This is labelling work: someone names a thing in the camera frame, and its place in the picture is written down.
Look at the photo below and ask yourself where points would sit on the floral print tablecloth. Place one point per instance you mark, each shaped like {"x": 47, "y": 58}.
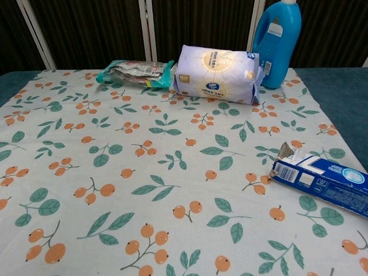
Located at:
{"x": 172, "y": 187}

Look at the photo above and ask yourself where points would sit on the teal silver snack bag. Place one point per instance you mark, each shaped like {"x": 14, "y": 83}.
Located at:
{"x": 135, "y": 73}

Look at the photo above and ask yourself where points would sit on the lavender tissue pack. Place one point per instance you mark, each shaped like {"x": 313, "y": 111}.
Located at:
{"x": 215, "y": 74}

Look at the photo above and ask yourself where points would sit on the blue toothpaste carton box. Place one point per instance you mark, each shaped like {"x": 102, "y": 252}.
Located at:
{"x": 325, "y": 187}

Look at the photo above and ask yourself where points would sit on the blue detergent pump bottle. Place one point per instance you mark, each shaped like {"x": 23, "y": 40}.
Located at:
{"x": 279, "y": 43}

